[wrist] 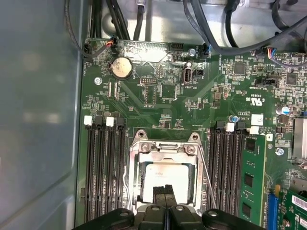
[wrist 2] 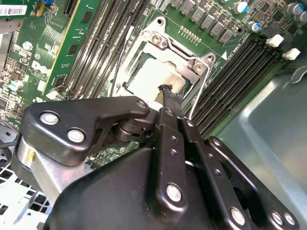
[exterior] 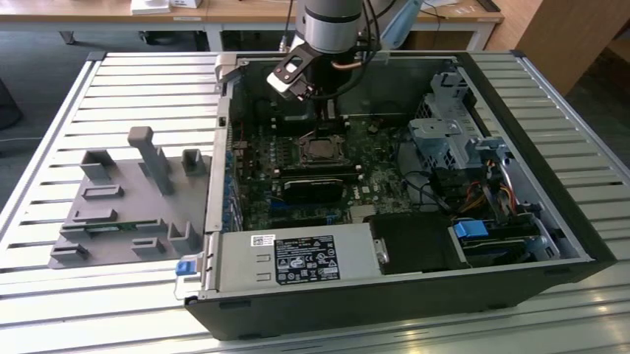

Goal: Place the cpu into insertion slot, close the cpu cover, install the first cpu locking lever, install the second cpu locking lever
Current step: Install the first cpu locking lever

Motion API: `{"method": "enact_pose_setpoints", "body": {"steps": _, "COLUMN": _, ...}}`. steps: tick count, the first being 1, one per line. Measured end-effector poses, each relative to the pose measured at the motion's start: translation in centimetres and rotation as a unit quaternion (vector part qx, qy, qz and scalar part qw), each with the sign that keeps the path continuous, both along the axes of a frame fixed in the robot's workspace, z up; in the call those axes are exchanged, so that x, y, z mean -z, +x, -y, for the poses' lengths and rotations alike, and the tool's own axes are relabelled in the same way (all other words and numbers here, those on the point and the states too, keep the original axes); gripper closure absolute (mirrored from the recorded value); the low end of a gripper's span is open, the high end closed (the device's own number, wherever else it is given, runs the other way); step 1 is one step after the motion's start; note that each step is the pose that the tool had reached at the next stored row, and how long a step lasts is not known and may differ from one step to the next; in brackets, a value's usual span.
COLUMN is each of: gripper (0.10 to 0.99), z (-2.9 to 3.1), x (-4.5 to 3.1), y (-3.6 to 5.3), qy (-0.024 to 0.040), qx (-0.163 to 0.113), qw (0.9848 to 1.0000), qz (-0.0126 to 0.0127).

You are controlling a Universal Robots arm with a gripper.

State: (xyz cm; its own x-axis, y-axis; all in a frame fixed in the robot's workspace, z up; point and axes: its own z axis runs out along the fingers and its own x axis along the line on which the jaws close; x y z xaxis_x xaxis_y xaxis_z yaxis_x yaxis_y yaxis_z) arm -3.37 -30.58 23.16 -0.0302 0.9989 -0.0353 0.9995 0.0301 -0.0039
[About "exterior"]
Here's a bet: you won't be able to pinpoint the black open PC case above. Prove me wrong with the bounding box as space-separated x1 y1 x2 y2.
181 50 619 342

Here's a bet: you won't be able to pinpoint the grey parts rack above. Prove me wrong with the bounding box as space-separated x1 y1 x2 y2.
46 125 213 270

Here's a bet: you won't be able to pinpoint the silver perforated disk cage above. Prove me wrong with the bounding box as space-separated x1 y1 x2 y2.
407 72 511 171

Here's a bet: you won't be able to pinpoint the blue disk carrier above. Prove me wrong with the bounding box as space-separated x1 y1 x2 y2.
452 220 489 240

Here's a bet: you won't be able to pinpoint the silver power supply with label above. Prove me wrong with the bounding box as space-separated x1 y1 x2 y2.
198 223 389 299

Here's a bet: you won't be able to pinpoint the white black wrist camera box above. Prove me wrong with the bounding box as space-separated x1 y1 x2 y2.
265 46 316 101

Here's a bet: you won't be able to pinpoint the black graphics card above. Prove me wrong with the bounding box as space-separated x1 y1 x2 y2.
280 178 345 206

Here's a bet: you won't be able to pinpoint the thin metal locking lever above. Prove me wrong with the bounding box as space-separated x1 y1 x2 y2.
297 128 324 145

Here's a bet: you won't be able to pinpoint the metal socket cover frame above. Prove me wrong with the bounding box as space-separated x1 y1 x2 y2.
297 134 349 165

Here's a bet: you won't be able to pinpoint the wooden desk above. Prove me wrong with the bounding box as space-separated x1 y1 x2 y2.
0 0 505 52

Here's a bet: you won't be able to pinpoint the yellow red power wires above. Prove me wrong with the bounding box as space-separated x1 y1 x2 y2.
461 158 517 215

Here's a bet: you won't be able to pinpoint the RAM slot with white clips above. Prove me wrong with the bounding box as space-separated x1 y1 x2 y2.
277 167 360 176

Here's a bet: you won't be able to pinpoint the green RAM stick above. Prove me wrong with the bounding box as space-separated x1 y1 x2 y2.
84 220 161 234

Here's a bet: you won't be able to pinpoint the CPU with silver top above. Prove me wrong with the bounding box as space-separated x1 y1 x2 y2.
306 142 340 159

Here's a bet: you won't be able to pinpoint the black cable with metal plug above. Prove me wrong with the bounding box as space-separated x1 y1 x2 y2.
278 0 296 52

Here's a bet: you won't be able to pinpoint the green motherboard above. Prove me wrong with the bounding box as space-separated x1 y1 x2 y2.
222 114 419 232

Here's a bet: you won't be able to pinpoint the black plastic drive cover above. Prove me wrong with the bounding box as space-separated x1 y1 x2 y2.
365 212 471 276

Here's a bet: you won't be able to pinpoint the wooden cabinet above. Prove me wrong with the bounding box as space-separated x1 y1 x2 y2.
515 0 630 97

